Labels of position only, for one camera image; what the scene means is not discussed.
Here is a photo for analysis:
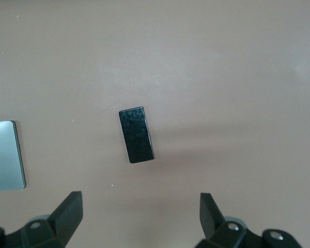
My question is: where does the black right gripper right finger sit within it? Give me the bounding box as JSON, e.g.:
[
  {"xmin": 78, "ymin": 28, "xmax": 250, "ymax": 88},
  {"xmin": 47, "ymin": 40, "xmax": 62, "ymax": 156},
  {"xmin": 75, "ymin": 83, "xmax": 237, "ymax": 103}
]
[{"xmin": 199, "ymin": 192, "xmax": 303, "ymax": 248}]

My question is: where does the silver rectangular slab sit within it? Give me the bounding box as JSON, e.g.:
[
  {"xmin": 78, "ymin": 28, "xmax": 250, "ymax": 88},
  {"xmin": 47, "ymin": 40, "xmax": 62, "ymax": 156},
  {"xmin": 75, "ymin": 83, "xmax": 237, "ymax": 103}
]
[{"xmin": 0, "ymin": 120, "xmax": 27, "ymax": 192}]

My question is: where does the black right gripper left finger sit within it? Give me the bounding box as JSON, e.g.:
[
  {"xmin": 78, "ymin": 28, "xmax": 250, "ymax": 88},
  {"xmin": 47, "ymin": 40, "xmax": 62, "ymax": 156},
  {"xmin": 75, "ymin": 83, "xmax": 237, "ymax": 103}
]
[{"xmin": 0, "ymin": 191, "xmax": 84, "ymax": 248}]

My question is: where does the black rectangular block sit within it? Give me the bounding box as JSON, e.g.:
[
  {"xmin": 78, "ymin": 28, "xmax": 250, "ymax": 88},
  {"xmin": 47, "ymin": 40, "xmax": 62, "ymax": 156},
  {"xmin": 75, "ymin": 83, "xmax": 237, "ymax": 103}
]
[{"xmin": 118, "ymin": 106, "xmax": 156, "ymax": 164}]

